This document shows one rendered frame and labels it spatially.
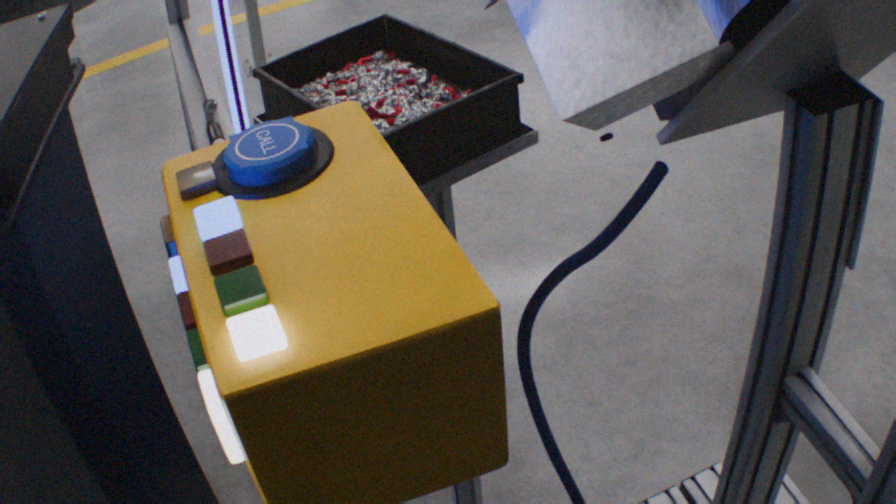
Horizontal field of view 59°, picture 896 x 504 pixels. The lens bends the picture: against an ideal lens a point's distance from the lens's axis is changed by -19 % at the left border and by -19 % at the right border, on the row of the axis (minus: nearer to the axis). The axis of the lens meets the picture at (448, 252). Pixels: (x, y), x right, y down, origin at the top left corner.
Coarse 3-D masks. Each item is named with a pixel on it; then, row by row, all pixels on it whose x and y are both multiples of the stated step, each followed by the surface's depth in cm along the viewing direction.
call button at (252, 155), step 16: (256, 128) 39; (272, 128) 39; (288, 128) 39; (304, 128) 39; (240, 144) 39; (256, 144) 38; (272, 144) 38; (288, 144) 38; (304, 144) 38; (224, 160) 38; (240, 160) 38; (256, 160) 37; (272, 160) 37; (288, 160) 37; (304, 160) 38; (240, 176) 37; (256, 176) 37; (272, 176) 37; (288, 176) 38
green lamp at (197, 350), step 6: (192, 330) 33; (198, 330) 33; (192, 336) 33; (198, 336) 33; (192, 342) 33; (198, 342) 33; (192, 348) 33; (198, 348) 33; (192, 354) 32; (198, 354) 32; (204, 354) 32; (198, 360) 32; (204, 360) 32; (198, 366) 32; (204, 366) 32; (198, 372) 32
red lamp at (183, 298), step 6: (180, 294) 35; (186, 294) 35; (180, 300) 35; (186, 300) 35; (180, 306) 35; (186, 306) 35; (186, 312) 34; (192, 312) 34; (186, 318) 34; (192, 318) 34; (186, 324) 34; (192, 324) 34; (186, 330) 34
